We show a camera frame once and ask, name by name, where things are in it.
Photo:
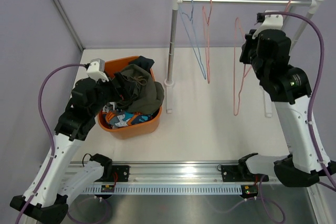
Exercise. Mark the pink hanger olive shorts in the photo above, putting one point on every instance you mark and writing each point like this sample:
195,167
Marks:
238,82

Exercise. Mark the blue wire hanger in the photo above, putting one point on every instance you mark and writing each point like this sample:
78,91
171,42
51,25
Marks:
194,44

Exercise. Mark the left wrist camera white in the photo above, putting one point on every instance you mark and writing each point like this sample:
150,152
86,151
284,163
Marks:
95,70

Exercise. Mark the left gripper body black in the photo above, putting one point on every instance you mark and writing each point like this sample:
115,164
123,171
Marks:
107,93

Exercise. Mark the aluminium mounting rail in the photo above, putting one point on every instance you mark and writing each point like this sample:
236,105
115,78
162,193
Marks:
212,172

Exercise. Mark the pink hanger navy shorts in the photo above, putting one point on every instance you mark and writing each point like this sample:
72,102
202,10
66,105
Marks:
287,6

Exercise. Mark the orange plastic basket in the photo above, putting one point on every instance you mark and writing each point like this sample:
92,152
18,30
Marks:
123,133

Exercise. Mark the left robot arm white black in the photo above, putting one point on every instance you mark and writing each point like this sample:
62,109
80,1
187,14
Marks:
47,199

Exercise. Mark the olive green shorts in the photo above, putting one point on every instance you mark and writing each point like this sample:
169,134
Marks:
147,95

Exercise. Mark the dark navy shorts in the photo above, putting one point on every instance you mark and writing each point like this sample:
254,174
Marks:
143,62

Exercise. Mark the white slotted cable duct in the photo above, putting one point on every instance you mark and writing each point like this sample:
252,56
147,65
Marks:
164,190

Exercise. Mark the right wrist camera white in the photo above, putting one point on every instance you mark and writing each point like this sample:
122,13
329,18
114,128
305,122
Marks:
268,21

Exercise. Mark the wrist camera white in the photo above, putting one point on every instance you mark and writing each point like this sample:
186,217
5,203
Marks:
95,70
268,21

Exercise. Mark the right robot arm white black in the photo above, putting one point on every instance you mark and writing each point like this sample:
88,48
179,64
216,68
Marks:
289,89

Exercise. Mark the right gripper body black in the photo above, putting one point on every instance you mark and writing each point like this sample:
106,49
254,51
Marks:
251,57

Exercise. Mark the pink hanger patterned shorts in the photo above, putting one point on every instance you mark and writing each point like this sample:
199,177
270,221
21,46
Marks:
206,20

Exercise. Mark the metal clothes rack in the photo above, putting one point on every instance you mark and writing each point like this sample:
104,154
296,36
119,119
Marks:
313,6

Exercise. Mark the patterned blue orange shorts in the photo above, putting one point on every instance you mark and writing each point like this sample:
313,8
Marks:
116,118

